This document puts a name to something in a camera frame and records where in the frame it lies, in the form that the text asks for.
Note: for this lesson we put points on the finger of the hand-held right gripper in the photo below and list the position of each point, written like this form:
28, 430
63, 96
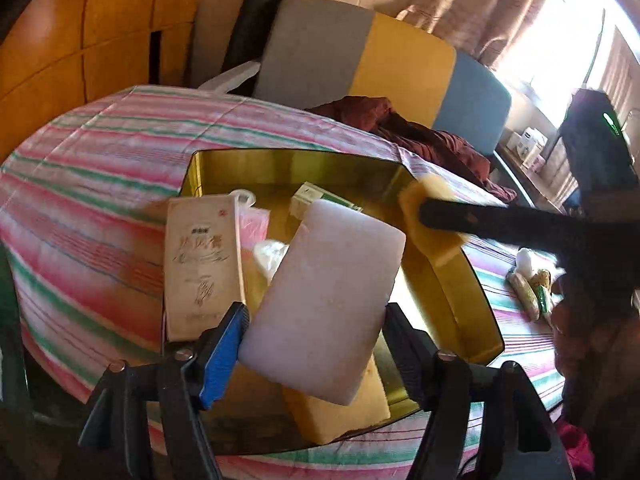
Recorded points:
500, 225

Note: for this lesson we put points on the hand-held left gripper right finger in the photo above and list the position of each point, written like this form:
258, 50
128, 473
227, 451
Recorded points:
410, 355

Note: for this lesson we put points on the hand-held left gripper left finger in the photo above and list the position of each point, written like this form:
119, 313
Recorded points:
222, 355

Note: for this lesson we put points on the white fluffy ball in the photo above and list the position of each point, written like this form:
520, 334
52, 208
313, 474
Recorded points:
524, 260

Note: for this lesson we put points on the gold metal tin box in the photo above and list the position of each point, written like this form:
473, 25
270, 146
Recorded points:
450, 310

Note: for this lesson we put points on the cracker packet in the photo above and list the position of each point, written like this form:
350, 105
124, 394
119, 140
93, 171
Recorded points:
544, 287

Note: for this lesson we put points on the yellow sponge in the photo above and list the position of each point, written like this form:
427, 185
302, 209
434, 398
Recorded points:
415, 192
340, 420

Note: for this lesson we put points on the beige cardboard box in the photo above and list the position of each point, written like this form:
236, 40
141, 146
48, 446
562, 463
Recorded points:
200, 260

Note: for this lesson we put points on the white sponge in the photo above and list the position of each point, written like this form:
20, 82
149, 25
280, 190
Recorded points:
325, 300

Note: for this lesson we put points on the pink plastic pouch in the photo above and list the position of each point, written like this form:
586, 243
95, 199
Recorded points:
252, 230

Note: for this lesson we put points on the green white box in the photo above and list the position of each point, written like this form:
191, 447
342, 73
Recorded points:
312, 195

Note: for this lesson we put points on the person's right hand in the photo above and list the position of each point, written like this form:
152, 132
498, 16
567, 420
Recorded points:
575, 320

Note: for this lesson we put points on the wooden desk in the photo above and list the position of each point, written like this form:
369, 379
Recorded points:
545, 185

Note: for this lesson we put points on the white boxes on desk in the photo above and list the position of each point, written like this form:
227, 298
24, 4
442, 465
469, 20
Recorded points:
527, 150

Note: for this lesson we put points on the pink patterned curtain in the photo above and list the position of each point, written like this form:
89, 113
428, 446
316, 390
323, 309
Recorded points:
475, 5
620, 75

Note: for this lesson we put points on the maroon blanket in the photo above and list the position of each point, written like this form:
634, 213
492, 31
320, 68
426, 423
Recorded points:
440, 150

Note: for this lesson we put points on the grey yellow blue headboard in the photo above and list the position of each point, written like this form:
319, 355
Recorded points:
400, 60

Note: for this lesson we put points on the striped bedsheet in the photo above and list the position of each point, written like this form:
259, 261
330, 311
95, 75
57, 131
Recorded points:
75, 185

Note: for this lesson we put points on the black rolled mat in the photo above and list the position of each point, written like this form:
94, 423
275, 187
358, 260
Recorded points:
255, 25

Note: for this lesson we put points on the wooden wardrobe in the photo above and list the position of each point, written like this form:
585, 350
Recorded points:
100, 10

